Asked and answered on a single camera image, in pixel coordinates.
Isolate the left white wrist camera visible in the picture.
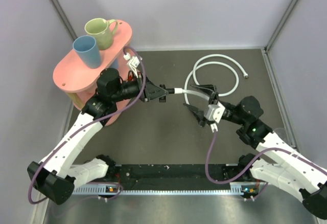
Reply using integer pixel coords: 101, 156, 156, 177
124, 53, 142, 77

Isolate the pink three-tier shelf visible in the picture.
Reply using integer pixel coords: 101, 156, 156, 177
53, 20, 132, 110

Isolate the small blue cup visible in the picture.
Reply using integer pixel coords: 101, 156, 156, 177
110, 59, 119, 69

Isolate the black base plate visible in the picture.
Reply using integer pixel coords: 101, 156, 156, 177
116, 164, 244, 181

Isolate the green ceramic mug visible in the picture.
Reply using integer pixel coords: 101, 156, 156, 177
84, 18, 119, 51

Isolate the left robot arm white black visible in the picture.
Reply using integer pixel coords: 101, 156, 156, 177
27, 68, 168, 205

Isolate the white hose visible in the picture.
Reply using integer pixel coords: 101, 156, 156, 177
173, 53, 250, 107

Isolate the blue plastic cup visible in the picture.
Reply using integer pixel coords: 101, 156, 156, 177
73, 35, 102, 69

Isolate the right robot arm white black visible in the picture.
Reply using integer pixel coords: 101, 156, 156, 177
186, 84, 326, 220

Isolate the clear plastic cup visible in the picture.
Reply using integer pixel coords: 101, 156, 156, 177
273, 127, 288, 142

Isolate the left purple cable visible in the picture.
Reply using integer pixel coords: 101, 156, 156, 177
28, 47, 147, 205

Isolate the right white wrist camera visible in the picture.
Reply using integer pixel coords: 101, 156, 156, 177
204, 102, 225, 133

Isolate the slotted cable duct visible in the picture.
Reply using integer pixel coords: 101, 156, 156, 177
73, 182, 259, 195

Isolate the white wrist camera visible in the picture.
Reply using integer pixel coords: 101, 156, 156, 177
124, 53, 142, 77
204, 102, 225, 133

